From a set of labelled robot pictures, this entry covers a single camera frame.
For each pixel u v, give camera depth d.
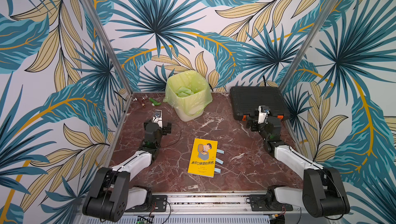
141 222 0.71
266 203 0.72
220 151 0.90
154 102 1.12
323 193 0.42
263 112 0.75
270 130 0.67
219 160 0.87
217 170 0.83
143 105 1.10
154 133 0.65
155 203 0.73
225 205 0.74
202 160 0.86
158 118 0.73
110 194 0.41
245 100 1.09
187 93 1.01
